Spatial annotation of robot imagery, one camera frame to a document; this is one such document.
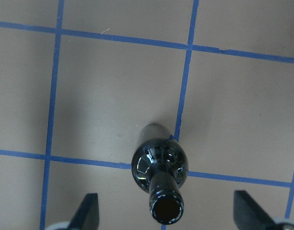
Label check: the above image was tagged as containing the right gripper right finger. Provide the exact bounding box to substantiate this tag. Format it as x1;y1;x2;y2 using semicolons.
233;190;273;230

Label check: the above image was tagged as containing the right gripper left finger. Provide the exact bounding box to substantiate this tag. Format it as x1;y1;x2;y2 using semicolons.
69;193;99;230

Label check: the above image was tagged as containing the black wine bottle being moved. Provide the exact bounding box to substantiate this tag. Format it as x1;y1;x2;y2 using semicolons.
131;123;188;225

